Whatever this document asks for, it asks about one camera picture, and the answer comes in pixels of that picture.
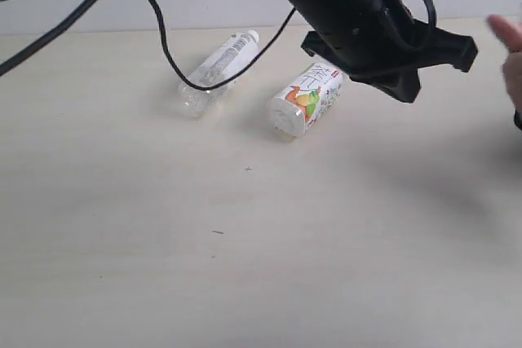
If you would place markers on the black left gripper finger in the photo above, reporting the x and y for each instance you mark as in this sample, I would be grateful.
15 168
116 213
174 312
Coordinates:
438 46

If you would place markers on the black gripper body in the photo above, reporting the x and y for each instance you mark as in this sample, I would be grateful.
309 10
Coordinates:
368 38

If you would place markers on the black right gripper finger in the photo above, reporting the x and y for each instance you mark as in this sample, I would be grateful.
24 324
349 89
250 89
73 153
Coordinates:
403 86

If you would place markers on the clear bottle white grey label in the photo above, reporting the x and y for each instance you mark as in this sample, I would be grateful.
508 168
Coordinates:
225 62

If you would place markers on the tea bottle fruit label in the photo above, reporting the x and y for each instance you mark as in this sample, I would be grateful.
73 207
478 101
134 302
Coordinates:
299 105

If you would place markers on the person's open bare hand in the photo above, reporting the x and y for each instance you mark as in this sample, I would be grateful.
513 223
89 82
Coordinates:
509 34

